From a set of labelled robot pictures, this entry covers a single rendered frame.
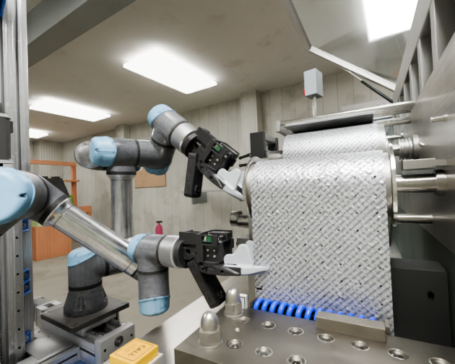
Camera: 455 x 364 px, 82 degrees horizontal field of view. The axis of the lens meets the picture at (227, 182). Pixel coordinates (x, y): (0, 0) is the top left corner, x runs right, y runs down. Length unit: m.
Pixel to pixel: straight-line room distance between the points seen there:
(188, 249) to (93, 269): 0.58
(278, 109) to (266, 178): 4.24
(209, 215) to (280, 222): 4.85
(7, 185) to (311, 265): 0.61
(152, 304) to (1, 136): 0.74
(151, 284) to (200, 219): 4.82
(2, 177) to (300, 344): 0.62
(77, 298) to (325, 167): 0.98
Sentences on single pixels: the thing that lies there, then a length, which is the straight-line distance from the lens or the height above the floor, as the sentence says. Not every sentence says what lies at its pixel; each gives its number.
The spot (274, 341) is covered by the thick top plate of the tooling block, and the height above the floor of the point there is 1.03.
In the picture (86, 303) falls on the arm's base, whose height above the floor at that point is 0.86.
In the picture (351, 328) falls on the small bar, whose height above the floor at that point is 1.04.
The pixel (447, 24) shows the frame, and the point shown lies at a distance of 0.65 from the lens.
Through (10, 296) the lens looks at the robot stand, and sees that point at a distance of 1.18.
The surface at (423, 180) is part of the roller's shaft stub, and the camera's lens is 0.55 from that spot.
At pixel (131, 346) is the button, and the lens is 0.70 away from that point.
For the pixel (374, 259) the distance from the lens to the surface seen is 0.51.
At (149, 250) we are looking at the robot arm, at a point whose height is 1.12.
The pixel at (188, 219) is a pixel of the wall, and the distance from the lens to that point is 5.70.
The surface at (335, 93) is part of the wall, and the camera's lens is 4.54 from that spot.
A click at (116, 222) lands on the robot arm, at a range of 1.16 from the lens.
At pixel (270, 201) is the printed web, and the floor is 1.23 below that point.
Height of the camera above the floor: 1.26
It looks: 1 degrees up
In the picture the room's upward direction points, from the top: 2 degrees counter-clockwise
